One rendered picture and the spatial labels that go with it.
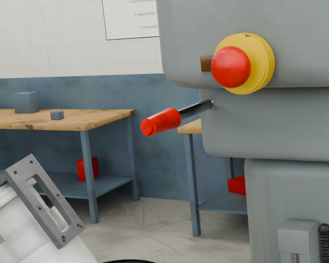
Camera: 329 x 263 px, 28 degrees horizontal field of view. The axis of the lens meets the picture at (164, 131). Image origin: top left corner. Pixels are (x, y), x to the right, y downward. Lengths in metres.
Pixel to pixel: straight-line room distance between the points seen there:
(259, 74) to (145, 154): 5.62
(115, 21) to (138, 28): 0.26
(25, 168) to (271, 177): 0.34
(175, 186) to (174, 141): 0.43
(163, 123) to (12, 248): 0.20
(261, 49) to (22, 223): 0.28
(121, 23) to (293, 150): 5.44
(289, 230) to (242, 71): 0.25
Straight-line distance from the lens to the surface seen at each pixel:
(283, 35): 0.65
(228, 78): 0.62
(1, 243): 0.64
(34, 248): 0.62
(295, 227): 0.80
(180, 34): 0.70
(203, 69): 0.69
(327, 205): 0.82
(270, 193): 0.84
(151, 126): 0.68
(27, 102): 6.60
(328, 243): 0.71
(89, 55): 6.44
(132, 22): 6.09
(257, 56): 0.64
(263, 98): 0.77
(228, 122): 0.80
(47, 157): 7.04
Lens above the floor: 1.83
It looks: 11 degrees down
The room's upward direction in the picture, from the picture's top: 6 degrees counter-clockwise
